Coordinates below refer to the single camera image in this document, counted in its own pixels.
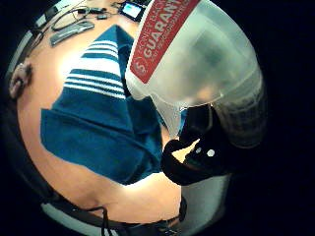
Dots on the blue white striped towel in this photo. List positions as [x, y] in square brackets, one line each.
[98, 124]

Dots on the small black adapter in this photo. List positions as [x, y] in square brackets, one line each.
[102, 16]

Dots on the small device with lit screen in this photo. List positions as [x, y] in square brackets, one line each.
[132, 10]

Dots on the clear plastic container red label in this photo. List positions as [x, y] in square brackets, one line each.
[200, 55]

